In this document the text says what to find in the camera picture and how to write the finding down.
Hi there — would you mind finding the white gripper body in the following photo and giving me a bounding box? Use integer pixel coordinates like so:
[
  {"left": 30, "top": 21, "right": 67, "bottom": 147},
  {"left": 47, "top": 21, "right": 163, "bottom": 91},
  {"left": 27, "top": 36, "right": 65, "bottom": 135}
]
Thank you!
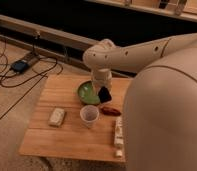
[{"left": 91, "top": 69, "right": 112, "bottom": 93}]

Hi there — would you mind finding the black eraser block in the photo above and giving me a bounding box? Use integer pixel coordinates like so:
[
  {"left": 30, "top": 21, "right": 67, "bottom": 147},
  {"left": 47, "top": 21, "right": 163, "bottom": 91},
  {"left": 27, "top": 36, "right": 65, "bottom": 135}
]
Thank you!
[{"left": 98, "top": 87, "right": 112, "bottom": 103}]

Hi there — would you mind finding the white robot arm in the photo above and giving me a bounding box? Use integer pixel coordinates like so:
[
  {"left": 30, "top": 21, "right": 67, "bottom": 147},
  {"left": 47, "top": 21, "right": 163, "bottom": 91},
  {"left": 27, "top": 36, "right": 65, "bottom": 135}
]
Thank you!
[{"left": 83, "top": 33, "right": 197, "bottom": 171}]

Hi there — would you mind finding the green ceramic bowl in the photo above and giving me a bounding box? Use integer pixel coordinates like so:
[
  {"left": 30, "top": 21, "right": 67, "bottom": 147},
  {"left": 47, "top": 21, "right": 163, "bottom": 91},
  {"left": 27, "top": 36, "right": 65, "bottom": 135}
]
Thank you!
[{"left": 77, "top": 81, "right": 100, "bottom": 105}]

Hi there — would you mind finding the translucent plastic cup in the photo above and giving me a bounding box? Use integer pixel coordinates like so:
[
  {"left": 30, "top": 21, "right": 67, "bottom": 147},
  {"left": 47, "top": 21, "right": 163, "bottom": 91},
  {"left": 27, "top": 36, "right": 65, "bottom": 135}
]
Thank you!
[{"left": 80, "top": 105, "right": 99, "bottom": 128}]

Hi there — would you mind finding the white rectangular eraser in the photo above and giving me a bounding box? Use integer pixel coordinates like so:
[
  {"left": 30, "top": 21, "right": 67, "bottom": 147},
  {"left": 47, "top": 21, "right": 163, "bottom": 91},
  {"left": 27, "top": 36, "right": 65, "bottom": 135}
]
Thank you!
[{"left": 48, "top": 108, "right": 66, "bottom": 127}]

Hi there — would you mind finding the red brown pepper toy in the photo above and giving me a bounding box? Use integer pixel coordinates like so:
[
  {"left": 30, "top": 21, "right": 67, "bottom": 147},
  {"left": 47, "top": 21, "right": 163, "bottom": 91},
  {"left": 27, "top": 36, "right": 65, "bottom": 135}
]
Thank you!
[{"left": 101, "top": 107, "right": 121, "bottom": 116}]

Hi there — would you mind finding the white tube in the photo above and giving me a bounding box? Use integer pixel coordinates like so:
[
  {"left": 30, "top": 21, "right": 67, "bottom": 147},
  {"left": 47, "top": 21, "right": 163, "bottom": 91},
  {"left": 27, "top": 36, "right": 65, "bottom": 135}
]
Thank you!
[{"left": 114, "top": 117, "right": 124, "bottom": 158}]

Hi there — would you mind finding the wooden board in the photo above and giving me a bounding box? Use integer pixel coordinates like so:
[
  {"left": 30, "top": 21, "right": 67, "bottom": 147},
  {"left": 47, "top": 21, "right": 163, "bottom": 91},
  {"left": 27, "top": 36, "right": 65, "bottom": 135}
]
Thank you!
[{"left": 19, "top": 75, "right": 125, "bottom": 163}]

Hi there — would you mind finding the black floor cables left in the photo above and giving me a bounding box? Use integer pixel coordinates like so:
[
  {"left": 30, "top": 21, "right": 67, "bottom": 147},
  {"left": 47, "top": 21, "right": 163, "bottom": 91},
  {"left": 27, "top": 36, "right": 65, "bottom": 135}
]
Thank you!
[{"left": 0, "top": 31, "right": 65, "bottom": 129}]

